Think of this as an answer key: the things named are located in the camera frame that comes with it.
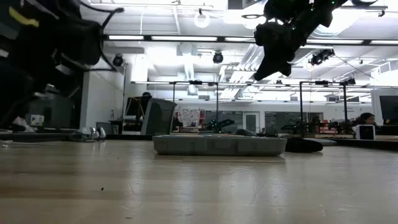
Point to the white round ceiling light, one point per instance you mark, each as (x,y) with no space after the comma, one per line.
(196,20)

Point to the white printed poster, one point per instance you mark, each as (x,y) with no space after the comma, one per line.
(189,117)

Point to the grey plastic tool case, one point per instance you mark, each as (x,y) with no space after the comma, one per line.
(217,145)

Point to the small white carton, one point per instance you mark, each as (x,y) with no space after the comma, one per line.
(37,120)

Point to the white glass door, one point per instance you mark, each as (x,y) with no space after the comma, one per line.
(250,123)

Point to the cluttered background workbench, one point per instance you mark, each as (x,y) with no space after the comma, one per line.
(326,127)

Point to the black metal rig frame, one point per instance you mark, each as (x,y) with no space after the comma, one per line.
(373,143)

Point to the ceiling light strip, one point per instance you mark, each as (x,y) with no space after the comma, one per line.
(183,38)
(335,41)

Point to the slim clear screwdriver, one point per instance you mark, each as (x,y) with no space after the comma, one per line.
(4,143)

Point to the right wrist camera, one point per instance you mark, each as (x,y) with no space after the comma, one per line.
(269,34)

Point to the black ceiling spotlights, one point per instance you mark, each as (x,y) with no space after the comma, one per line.
(321,57)

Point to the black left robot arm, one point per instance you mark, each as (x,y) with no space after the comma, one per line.
(77,34)

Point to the silver utility knife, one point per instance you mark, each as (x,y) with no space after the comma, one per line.
(329,142)

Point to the silver ventilation duct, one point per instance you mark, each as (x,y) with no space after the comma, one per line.
(306,55)

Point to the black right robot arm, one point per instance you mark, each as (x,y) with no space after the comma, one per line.
(311,9)

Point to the black background desk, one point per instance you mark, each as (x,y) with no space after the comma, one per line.
(124,127)

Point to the black computer monitor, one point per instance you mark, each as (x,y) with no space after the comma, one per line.
(132,107)
(388,107)

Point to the white box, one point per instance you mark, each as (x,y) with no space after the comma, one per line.
(365,132)

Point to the person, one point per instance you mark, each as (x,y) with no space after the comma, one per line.
(21,123)
(145,102)
(367,119)

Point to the black background robot arm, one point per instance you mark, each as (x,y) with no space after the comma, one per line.
(220,124)

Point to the black ceiling dome camera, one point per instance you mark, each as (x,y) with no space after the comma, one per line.
(117,60)
(217,57)

